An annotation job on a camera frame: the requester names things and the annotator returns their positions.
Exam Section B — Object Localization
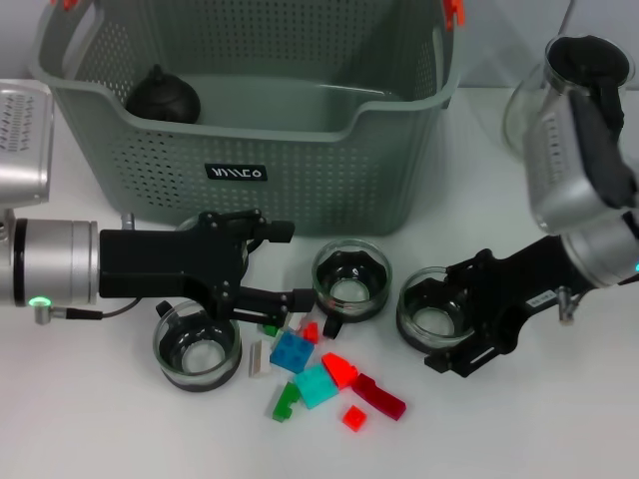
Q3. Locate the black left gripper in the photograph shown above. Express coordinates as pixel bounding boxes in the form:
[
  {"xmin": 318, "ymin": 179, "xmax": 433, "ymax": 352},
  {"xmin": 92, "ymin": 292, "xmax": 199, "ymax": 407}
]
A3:
[{"xmin": 98, "ymin": 209, "xmax": 317, "ymax": 325}]

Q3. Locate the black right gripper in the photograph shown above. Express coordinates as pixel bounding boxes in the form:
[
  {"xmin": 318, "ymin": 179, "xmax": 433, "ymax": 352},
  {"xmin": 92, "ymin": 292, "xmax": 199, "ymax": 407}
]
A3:
[{"xmin": 423, "ymin": 235, "xmax": 580, "ymax": 378}]

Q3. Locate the grey-green perforated storage bin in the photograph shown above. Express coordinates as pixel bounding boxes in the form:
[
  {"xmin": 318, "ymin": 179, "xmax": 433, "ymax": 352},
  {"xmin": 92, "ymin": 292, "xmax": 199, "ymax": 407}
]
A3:
[{"xmin": 27, "ymin": 0, "xmax": 465, "ymax": 239}]

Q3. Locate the orange bin rim piece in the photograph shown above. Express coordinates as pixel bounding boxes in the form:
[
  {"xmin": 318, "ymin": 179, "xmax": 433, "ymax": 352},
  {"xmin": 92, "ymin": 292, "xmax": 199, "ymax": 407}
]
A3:
[{"xmin": 442, "ymin": 0, "xmax": 468, "ymax": 29}]

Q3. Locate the blue toy brick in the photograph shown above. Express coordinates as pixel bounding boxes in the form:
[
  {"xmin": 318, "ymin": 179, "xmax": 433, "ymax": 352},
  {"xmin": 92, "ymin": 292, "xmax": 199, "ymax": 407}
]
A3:
[{"xmin": 269, "ymin": 330, "xmax": 317, "ymax": 374}]

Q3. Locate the dark red toy brick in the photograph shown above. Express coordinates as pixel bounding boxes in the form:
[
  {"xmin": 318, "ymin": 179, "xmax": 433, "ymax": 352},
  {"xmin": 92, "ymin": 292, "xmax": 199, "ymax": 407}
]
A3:
[{"xmin": 351, "ymin": 372, "xmax": 407, "ymax": 422}]

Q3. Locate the red sloped toy brick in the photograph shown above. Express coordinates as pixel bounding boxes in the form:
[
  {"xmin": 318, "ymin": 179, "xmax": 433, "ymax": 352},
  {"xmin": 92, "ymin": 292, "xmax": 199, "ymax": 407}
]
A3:
[{"xmin": 321, "ymin": 351, "xmax": 359, "ymax": 390}]

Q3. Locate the cyan toy brick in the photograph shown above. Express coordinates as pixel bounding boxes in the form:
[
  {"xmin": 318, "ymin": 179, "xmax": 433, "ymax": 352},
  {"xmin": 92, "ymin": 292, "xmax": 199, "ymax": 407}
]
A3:
[{"xmin": 293, "ymin": 362, "xmax": 340, "ymax": 410}]

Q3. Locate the red square toy brick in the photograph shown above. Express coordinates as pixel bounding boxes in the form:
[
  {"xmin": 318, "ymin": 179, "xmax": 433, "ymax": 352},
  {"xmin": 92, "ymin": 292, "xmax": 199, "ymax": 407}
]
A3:
[{"xmin": 341, "ymin": 404, "xmax": 369, "ymax": 431}]

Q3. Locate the black round teapot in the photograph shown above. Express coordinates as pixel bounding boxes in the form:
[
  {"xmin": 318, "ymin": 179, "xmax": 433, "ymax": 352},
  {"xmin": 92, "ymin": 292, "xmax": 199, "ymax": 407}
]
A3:
[{"xmin": 124, "ymin": 63, "xmax": 203, "ymax": 124}]

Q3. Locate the right wrist cable with plug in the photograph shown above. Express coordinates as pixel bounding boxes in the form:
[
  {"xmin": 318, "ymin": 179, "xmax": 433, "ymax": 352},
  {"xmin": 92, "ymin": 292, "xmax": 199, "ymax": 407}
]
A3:
[{"xmin": 556, "ymin": 286, "xmax": 585, "ymax": 326}]

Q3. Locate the glass teapot black handle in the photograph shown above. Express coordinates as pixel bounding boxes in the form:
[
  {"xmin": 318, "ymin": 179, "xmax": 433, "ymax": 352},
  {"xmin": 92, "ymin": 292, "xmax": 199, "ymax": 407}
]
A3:
[{"xmin": 502, "ymin": 34, "xmax": 636, "ymax": 164}]

